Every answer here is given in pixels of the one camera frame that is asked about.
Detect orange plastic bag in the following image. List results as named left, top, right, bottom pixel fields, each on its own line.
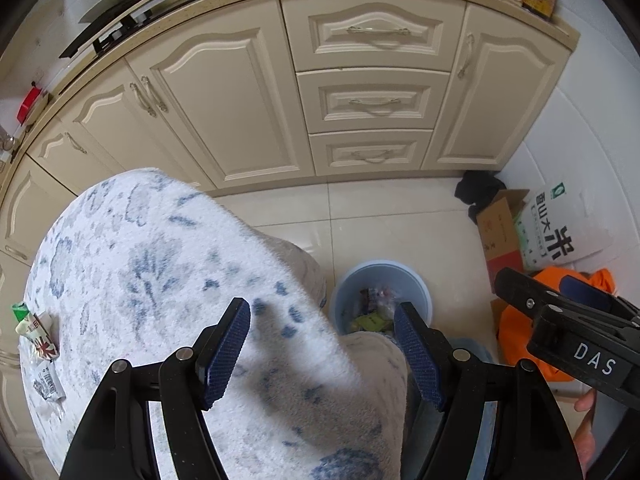
left=492, top=266, right=630, bottom=390

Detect black cloth on floor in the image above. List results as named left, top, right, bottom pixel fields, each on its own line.
left=454, top=170, right=506, bottom=224

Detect round table floral tablecloth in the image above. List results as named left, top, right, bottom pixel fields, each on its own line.
left=24, top=169, right=408, bottom=479

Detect silver grey foil wrapper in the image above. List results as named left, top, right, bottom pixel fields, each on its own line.
left=32, top=361, right=66, bottom=402

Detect glutinous rice package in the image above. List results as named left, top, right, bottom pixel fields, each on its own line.
left=11, top=302, right=60, bottom=362

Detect brown cardboard box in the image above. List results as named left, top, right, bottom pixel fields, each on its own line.
left=476, top=190, right=528, bottom=290

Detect black gas stove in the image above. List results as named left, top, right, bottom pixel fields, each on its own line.
left=58, top=0, right=196, bottom=60

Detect person right hand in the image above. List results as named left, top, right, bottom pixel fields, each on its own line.
left=573, top=389, right=597, bottom=476

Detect red container on counter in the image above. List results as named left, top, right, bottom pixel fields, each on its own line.
left=16, top=82, right=42, bottom=125

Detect white rice sack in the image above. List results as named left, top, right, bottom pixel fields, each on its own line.
left=514, top=174, right=622, bottom=271

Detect cream lower kitchen cabinets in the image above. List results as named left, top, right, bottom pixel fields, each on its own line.
left=0, top=0, right=576, bottom=480

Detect blue plastic trash bin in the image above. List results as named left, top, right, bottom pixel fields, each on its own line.
left=329, top=260, right=433, bottom=335

